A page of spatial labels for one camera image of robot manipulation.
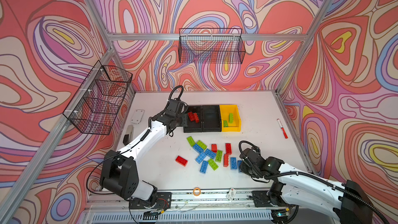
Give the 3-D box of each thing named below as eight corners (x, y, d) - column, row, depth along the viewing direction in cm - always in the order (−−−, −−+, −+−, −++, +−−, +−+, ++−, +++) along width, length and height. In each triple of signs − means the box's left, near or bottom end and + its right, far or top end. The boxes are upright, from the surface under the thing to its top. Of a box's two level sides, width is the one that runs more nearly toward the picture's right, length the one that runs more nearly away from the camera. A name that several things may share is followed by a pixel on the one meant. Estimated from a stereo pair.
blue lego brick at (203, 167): (199, 172, 84) (199, 171, 82) (202, 161, 88) (202, 160, 86) (205, 174, 83) (205, 173, 82) (208, 163, 87) (208, 161, 86)
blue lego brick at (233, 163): (230, 169, 85) (231, 168, 83) (230, 158, 89) (230, 156, 87) (236, 170, 85) (236, 169, 83) (235, 158, 89) (236, 157, 87)
